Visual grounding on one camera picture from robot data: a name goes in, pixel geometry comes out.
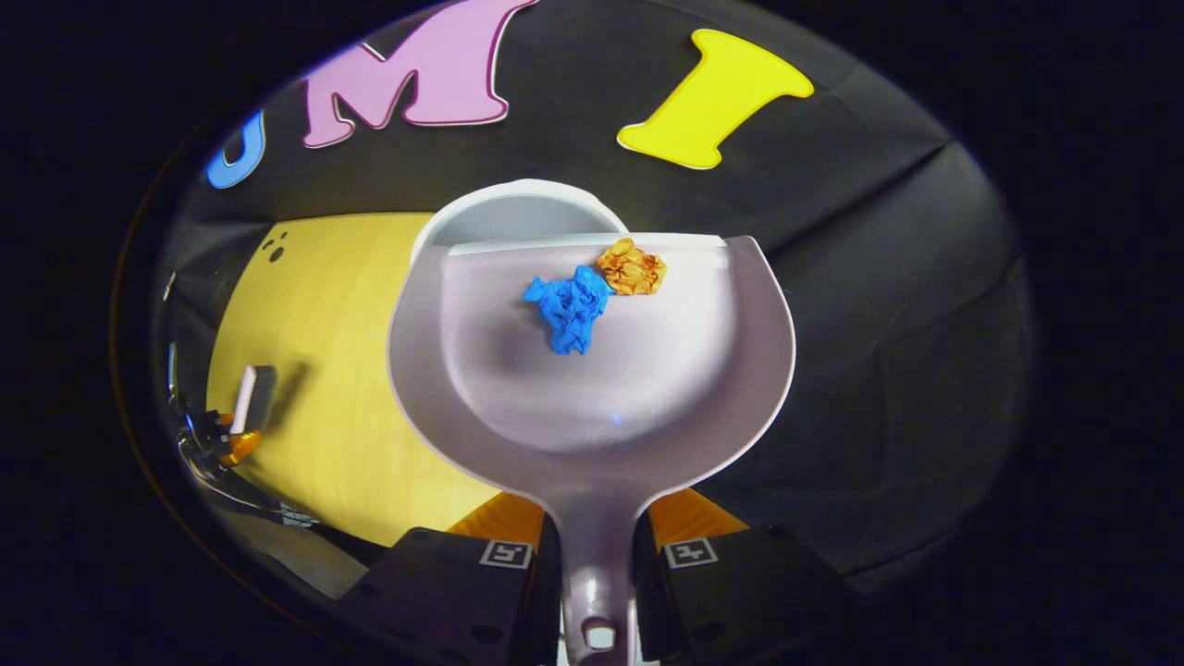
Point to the pink dustpan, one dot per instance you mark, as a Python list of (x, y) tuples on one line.
[(601, 398)]

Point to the orange paper ball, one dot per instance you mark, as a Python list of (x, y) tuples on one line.
[(632, 268)]

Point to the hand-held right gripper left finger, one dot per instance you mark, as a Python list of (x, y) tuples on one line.
[(546, 601)]

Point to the yellow wooden desktop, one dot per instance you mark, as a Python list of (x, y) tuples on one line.
[(342, 370)]

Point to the blue paper ball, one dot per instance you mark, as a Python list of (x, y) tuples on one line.
[(569, 310)]

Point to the black backdrop cloth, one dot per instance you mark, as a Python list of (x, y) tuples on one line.
[(879, 324)]

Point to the white ribbed garbage bin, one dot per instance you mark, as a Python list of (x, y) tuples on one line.
[(518, 222)]

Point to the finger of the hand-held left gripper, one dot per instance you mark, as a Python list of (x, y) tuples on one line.
[(242, 447)]

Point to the small pink broom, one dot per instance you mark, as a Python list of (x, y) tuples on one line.
[(252, 398)]

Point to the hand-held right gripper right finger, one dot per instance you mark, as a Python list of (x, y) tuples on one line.
[(647, 601)]

